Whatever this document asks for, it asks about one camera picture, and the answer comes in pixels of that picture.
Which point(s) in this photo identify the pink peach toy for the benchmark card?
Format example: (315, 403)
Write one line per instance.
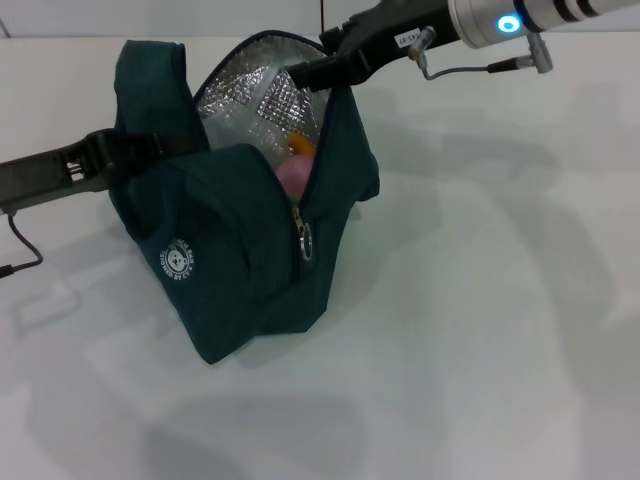
(292, 175)

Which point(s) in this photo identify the dark teal insulated lunch bag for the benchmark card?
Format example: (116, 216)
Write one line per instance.
(225, 260)

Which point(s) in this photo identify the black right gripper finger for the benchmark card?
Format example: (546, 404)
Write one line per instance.
(336, 37)
(330, 72)

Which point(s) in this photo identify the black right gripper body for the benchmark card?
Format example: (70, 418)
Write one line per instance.
(400, 30)

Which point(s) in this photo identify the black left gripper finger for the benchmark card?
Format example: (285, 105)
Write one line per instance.
(165, 146)

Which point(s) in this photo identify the yellow banana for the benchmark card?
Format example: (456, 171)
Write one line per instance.
(302, 145)

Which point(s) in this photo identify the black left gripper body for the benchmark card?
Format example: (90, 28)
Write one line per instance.
(50, 172)

